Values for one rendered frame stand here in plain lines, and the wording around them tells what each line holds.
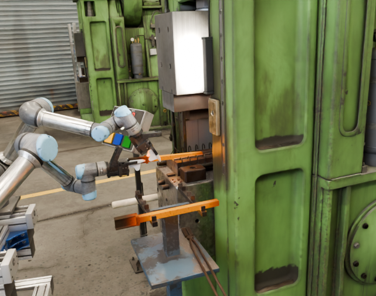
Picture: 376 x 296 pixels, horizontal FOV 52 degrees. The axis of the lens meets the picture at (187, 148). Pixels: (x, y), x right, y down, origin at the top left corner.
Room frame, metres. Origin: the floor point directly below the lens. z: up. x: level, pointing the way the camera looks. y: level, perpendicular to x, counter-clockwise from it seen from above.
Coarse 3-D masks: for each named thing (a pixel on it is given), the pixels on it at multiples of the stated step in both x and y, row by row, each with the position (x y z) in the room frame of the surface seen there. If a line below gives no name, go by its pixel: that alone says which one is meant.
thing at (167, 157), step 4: (192, 152) 2.11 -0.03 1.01; (196, 152) 2.11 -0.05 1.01; (200, 152) 2.11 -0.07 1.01; (144, 156) 2.01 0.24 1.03; (160, 156) 2.03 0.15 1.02; (164, 156) 2.03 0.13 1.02; (168, 156) 2.04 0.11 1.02; (172, 156) 2.05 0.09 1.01; (176, 156) 2.05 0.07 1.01; (180, 156) 2.06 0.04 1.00; (184, 156) 2.07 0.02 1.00; (128, 160) 1.97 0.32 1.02; (148, 160) 2.00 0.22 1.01; (156, 160) 2.01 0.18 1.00
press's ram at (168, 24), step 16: (160, 16) 2.12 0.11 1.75; (176, 16) 1.95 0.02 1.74; (192, 16) 1.98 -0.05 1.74; (160, 32) 2.13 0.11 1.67; (176, 32) 1.95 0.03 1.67; (192, 32) 1.98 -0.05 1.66; (160, 48) 2.15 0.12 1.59; (176, 48) 1.95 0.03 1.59; (192, 48) 1.98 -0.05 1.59; (160, 64) 2.17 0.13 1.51; (176, 64) 1.94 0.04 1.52; (192, 64) 1.97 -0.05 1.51; (160, 80) 2.19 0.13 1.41; (176, 80) 1.94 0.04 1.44; (192, 80) 1.97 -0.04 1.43
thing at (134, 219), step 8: (208, 200) 1.51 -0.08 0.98; (216, 200) 1.50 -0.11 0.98; (168, 208) 1.45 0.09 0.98; (176, 208) 1.44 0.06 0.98; (184, 208) 1.44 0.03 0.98; (192, 208) 1.46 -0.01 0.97; (200, 208) 1.47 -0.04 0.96; (120, 216) 1.38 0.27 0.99; (128, 216) 1.37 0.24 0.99; (136, 216) 1.38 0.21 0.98; (144, 216) 1.39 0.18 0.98; (160, 216) 1.41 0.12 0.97; (168, 216) 1.42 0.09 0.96; (120, 224) 1.36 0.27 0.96; (128, 224) 1.37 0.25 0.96; (136, 224) 1.37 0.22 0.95
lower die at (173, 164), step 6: (198, 150) 2.24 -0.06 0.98; (204, 150) 2.20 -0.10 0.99; (210, 150) 2.16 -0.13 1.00; (192, 156) 2.07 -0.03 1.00; (198, 156) 2.08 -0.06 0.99; (210, 156) 2.07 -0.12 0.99; (168, 162) 2.13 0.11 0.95; (174, 162) 2.03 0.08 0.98; (180, 162) 2.00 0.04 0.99; (186, 162) 2.01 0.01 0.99; (192, 162) 2.02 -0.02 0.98; (198, 162) 2.03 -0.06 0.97; (210, 162) 2.06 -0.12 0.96; (174, 168) 2.04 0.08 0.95; (210, 168) 2.06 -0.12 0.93
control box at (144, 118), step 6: (114, 108) 2.67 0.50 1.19; (138, 114) 2.48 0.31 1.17; (144, 114) 2.44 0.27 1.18; (150, 114) 2.48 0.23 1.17; (138, 120) 2.45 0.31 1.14; (144, 120) 2.44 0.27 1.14; (150, 120) 2.47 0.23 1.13; (144, 126) 2.44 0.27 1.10; (114, 132) 2.55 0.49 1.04; (120, 132) 2.51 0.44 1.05; (126, 132) 2.47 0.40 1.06; (108, 144) 2.53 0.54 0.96; (114, 144) 2.49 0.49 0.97; (120, 144) 2.45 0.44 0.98; (132, 144) 2.38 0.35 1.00; (126, 150) 2.41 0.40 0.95; (132, 150) 2.35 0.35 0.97
